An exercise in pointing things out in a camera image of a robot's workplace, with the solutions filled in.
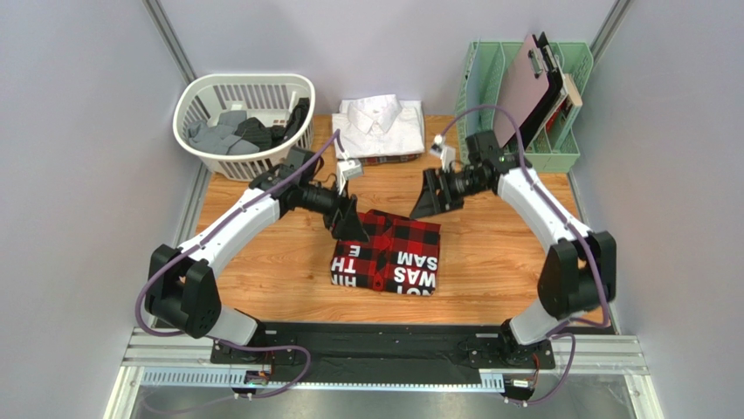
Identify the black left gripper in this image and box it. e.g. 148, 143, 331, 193
300, 176, 369, 244

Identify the red black plaid shirt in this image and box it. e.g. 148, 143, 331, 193
330, 209, 441, 296

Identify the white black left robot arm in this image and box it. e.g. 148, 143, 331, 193
135, 147, 369, 346

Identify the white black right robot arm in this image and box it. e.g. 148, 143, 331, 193
410, 131, 617, 357

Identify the folded tartan shirt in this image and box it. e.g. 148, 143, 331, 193
360, 154, 420, 166

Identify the folded white shirt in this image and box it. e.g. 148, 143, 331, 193
332, 94, 424, 159

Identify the black shirt in basket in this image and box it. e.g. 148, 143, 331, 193
234, 98, 310, 152

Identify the white laundry basket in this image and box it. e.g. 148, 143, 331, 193
172, 73, 316, 182

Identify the grey shirt in basket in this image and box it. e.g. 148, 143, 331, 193
186, 110, 260, 155

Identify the pink clipboard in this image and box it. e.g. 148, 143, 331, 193
497, 34, 541, 127

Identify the red book in organizer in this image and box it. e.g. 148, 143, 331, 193
545, 93, 574, 135

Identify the black clipboard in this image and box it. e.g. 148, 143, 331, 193
520, 31, 565, 148

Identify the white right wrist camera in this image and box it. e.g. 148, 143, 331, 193
430, 134, 456, 172

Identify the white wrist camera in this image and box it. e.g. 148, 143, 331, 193
335, 152, 364, 196
430, 134, 456, 172

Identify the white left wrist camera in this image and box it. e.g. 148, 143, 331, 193
335, 152, 364, 196

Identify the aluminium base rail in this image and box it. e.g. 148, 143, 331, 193
105, 322, 663, 418

